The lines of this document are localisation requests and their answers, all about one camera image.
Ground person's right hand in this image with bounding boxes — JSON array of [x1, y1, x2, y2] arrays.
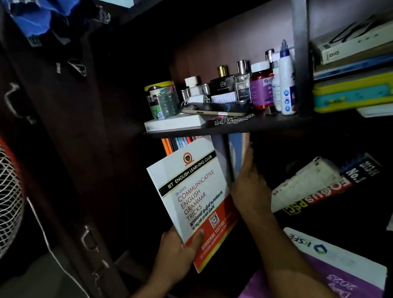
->
[[227, 145, 281, 224]]

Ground person's left hand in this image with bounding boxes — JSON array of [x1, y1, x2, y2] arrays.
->
[[150, 223, 205, 290]]

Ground blue spined book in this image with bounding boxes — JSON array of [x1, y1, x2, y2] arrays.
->
[[224, 131, 252, 182]]

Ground white and orange grammar book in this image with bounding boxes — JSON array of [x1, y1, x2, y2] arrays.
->
[[135, 129, 248, 277]]

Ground person's left forearm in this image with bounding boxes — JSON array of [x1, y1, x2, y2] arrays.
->
[[116, 267, 183, 298]]

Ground black smartphone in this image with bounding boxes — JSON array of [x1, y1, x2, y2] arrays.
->
[[180, 94, 251, 121]]

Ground row of upright books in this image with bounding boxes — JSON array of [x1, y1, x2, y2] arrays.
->
[[160, 133, 202, 159]]

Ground purple label supplement jar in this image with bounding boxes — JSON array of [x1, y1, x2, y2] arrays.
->
[[246, 59, 280, 112]]

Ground thick white red black book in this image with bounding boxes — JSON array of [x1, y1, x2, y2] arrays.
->
[[269, 143, 384, 225]]

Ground white bottle grey cap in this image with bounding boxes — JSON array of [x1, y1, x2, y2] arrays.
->
[[267, 60, 287, 112]]

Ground flat white box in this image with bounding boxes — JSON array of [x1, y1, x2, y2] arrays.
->
[[143, 108, 208, 139]]

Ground black perfume bottle gold cap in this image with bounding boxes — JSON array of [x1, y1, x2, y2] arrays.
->
[[208, 64, 241, 101]]

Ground clear perfume bottle silver cap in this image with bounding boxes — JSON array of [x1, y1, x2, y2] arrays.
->
[[231, 59, 256, 104]]

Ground white bottle blue nozzle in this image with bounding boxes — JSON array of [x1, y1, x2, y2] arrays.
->
[[272, 39, 305, 117]]

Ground small white cube bottle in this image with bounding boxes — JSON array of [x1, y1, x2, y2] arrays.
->
[[182, 74, 205, 99]]

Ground dark wooden shelf unit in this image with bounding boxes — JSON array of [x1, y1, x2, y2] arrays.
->
[[88, 0, 393, 298]]

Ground patterned green round tin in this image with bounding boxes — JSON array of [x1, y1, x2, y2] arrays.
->
[[141, 78, 184, 123]]

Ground purple and white diary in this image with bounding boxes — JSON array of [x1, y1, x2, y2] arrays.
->
[[228, 222, 392, 298]]

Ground yellow and teal case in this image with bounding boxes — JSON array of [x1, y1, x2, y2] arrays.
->
[[310, 49, 393, 122]]

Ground white paper sheets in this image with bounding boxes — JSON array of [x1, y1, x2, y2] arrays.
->
[[355, 91, 393, 121]]

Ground dark blue flat book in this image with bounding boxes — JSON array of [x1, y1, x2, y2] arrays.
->
[[312, 30, 393, 89]]

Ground dark wooden cupboard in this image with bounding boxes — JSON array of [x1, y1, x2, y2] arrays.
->
[[0, 0, 185, 298]]

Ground white box black print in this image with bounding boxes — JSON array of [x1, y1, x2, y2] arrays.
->
[[309, 0, 393, 74]]

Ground silver chain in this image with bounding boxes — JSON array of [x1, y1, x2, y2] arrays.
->
[[214, 109, 255, 130]]

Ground white fan cable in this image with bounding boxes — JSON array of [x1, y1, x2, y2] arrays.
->
[[15, 197, 106, 298]]

